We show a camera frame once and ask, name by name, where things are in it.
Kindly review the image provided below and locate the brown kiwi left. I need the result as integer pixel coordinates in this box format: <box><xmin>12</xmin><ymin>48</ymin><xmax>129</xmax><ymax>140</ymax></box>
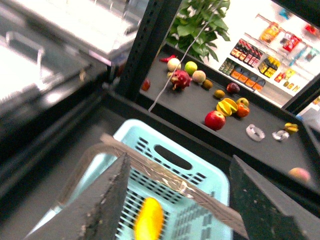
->
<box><xmin>202</xmin><ymin>79</ymin><xmax>213</xmax><ymax>90</ymax></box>

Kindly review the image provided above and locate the pink dragon fruit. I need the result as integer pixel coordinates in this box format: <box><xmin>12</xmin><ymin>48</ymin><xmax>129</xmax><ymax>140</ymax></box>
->
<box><xmin>170</xmin><ymin>70</ymin><xmax>192</xmax><ymax>90</ymax></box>

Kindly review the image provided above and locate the brown kiwi right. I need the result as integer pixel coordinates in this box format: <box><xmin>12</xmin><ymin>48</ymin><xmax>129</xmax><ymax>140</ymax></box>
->
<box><xmin>213</xmin><ymin>90</ymin><xmax>225</xmax><ymax>99</ymax></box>

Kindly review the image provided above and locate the grey basket handle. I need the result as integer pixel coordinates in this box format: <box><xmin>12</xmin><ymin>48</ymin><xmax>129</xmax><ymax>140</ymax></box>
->
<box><xmin>57</xmin><ymin>133</ymin><xmax>249</xmax><ymax>240</ymax></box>

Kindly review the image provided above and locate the white hanging cable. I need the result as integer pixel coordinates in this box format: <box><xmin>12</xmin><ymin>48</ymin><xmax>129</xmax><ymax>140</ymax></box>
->
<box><xmin>148</xmin><ymin>0</ymin><xmax>223</xmax><ymax>113</ymax></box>

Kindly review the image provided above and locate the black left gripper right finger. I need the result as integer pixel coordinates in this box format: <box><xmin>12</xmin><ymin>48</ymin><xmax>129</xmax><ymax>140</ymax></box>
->
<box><xmin>229</xmin><ymin>155</ymin><xmax>313</xmax><ymax>240</ymax></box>

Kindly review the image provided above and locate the small red fruit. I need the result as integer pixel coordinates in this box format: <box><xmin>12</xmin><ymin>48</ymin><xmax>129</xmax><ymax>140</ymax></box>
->
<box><xmin>141</xmin><ymin>78</ymin><xmax>151</xmax><ymax>91</ymax></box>

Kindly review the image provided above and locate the yellow starfruit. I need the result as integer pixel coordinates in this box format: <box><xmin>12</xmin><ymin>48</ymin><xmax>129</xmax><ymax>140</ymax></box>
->
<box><xmin>216</xmin><ymin>98</ymin><xmax>238</xmax><ymax>117</ymax></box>

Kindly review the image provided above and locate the pink peach lower right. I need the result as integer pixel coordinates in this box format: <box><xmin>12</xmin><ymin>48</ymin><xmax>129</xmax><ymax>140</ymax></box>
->
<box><xmin>288</xmin><ymin>167</ymin><xmax>311</xmax><ymax>183</ymax></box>

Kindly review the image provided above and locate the green apple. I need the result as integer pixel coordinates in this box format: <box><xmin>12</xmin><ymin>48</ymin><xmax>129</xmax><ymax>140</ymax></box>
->
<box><xmin>184</xmin><ymin>61</ymin><xmax>198</xmax><ymax>75</ymax></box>

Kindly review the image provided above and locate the orange persimmon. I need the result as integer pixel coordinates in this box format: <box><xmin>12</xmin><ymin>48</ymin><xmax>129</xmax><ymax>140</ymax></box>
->
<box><xmin>236</xmin><ymin>103</ymin><xmax>250</xmax><ymax>118</ymax></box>

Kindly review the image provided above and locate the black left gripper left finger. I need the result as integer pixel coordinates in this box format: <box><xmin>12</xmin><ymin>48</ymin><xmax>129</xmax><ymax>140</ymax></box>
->
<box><xmin>27</xmin><ymin>153</ymin><xmax>131</xmax><ymax>240</ymax></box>

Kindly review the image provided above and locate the far chest freezer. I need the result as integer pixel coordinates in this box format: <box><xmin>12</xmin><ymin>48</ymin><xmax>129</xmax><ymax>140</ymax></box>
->
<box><xmin>14</xmin><ymin>0</ymin><xmax>148</xmax><ymax>58</ymax></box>

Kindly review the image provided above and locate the brown kiwi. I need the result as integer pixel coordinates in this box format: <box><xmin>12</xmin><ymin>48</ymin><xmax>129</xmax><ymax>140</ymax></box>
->
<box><xmin>202</xmin><ymin>79</ymin><xmax>213</xmax><ymax>90</ymax></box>
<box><xmin>213</xmin><ymin>90</ymin><xmax>225</xmax><ymax>99</ymax></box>

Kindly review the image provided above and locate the near chest freezer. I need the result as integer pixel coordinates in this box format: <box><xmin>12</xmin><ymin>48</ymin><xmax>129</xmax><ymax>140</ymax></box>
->
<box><xmin>0</xmin><ymin>4</ymin><xmax>111</xmax><ymax>201</ymax></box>

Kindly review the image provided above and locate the yellow mango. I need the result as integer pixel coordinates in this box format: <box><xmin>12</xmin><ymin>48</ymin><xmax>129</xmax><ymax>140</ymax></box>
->
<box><xmin>134</xmin><ymin>197</ymin><xmax>164</xmax><ymax>240</ymax></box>

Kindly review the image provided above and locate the pink peach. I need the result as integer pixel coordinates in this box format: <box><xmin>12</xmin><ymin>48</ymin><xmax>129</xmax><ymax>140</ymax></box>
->
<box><xmin>288</xmin><ymin>167</ymin><xmax>311</xmax><ymax>183</ymax></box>
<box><xmin>192</xmin><ymin>70</ymin><xmax>206</xmax><ymax>84</ymax></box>

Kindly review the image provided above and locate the pale round melon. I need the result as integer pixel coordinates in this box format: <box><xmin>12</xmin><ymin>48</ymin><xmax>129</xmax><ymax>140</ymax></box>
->
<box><xmin>167</xmin><ymin>58</ymin><xmax>181</xmax><ymax>72</ymax></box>

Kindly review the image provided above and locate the red apple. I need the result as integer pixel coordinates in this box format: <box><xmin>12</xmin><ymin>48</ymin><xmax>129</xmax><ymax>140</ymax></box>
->
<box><xmin>204</xmin><ymin>110</ymin><xmax>226</xmax><ymax>131</ymax></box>

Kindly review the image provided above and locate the yellow fruit at edge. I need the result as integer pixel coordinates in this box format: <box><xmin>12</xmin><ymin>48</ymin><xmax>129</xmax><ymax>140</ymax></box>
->
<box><xmin>283</xmin><ymin>122</ymin><xmax>299</xmax><ymax>135</ymax></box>

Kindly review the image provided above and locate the dark purple fruit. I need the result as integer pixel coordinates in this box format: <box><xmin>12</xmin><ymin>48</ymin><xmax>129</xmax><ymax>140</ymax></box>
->
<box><xmin>226</xmin><ymin>82</ymin><xmax>240</xmax><ymax>94</ymax></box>

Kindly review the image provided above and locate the black shelf upright post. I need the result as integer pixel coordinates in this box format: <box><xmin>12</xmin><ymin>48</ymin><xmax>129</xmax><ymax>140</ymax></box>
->
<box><xmin>115</xmin><ymin>0</ymin><xmax>182</xmax><ymax>102</ymax></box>

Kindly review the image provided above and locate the chest freezer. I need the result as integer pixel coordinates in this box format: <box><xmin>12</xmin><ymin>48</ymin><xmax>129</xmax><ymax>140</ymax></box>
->
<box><xmin>0</xmin><ymin>4</ymin><xmax>111</xmax><ymax>201</ymax></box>
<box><xmin>14</xmin><ymin>0</ymin><xmax>148</xmax><ymax>58</ymax></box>

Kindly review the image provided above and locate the red chili pepper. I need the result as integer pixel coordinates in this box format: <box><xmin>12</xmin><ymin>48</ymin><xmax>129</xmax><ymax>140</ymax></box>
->
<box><xmin>159</xmin><ymin>54</ymin><xmax>177</xmax><ymax>63</ymax></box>

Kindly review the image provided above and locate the green potted plant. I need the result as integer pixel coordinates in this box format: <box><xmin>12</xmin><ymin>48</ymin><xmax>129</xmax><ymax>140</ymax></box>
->
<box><xmin>166</xmin><ymin>0</ymin><xmax>231</xmax><ymax>61</ymax></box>

